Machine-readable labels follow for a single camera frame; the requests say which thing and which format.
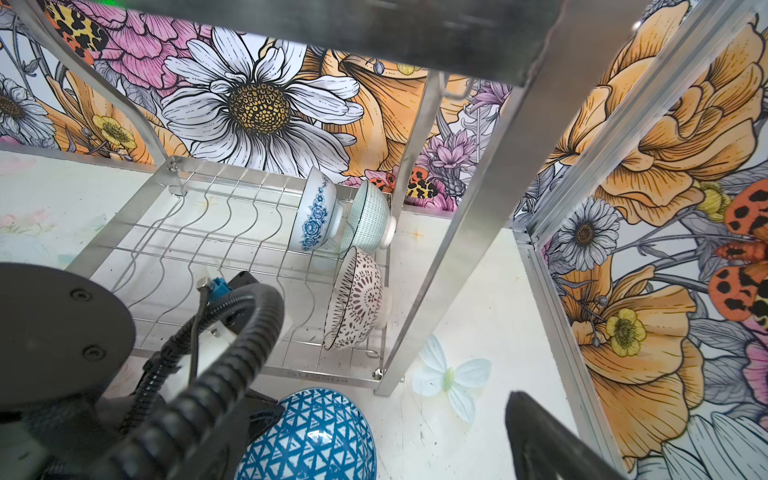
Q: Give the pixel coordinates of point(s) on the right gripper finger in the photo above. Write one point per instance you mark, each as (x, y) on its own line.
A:
(543, 448)

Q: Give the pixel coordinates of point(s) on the blue triangle pattern bowl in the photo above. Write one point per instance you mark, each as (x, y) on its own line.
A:
(322, 434)

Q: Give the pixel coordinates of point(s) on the blue floral porcelain bowl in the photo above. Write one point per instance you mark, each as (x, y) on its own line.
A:
(318, 216)

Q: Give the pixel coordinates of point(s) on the steel two-tier dish rack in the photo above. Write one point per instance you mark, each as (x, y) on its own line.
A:
(277, 86)

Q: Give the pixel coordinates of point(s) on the mint green glazed bowl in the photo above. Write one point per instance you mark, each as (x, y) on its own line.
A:
(370, 226)

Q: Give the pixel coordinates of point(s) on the white maroon triangle bowl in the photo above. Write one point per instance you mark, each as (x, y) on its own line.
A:
(356, 302)

